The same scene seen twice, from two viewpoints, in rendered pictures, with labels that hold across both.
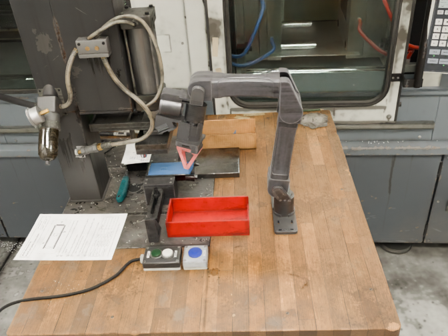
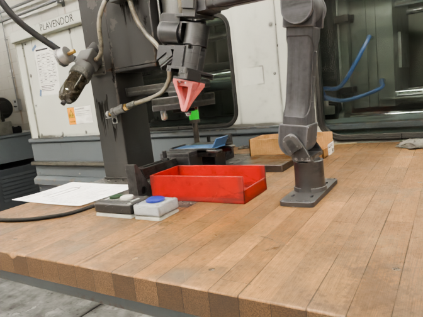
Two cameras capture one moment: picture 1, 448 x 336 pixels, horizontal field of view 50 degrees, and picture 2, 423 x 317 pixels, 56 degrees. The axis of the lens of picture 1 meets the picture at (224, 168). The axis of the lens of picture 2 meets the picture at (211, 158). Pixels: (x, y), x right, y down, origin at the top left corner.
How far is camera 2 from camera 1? 0.91 m
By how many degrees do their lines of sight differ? 36
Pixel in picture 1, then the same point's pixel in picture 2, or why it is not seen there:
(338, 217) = (393, 200)
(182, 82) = (273, 116)
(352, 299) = (345, 273)
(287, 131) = (298, 41)
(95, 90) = (126, 43)
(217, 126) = not seen: hidden behind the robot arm
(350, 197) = not seen: outside the picture
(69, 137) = (106, 100)
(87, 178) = (119, 149)
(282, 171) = (296, 111)
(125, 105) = (150, 58)
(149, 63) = (175, 11)
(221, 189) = not seen: hidden behind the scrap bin
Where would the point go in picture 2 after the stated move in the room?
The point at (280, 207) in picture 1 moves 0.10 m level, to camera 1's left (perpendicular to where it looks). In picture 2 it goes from (299, 174) to (254, 175)
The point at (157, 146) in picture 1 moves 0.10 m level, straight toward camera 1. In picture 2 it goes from (170, 99) to (154, 101)
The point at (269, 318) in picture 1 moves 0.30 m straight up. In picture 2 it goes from (177, 269) to (147, 49)
